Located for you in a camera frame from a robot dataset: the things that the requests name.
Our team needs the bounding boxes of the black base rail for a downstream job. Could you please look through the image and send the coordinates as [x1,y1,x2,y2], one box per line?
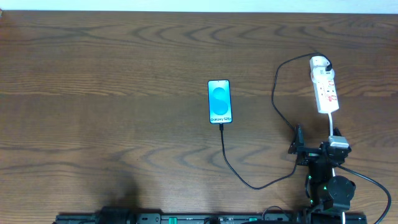
[55,205,368,224]

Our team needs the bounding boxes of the white power strip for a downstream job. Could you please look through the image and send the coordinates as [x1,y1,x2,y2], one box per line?
[310,56,339,114]

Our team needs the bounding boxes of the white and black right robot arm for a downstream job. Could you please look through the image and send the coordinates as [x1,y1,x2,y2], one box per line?
[288,125,356,223]

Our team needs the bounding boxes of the white power strip cord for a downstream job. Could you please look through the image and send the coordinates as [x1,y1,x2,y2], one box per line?
[328,112,346,224]

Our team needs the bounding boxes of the black USB charger cable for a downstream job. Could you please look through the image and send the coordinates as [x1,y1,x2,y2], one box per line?
[218,52,333,190]

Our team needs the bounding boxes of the blue Galaxy smartphone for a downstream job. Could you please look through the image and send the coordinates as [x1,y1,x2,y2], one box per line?
[208,80,233,124]

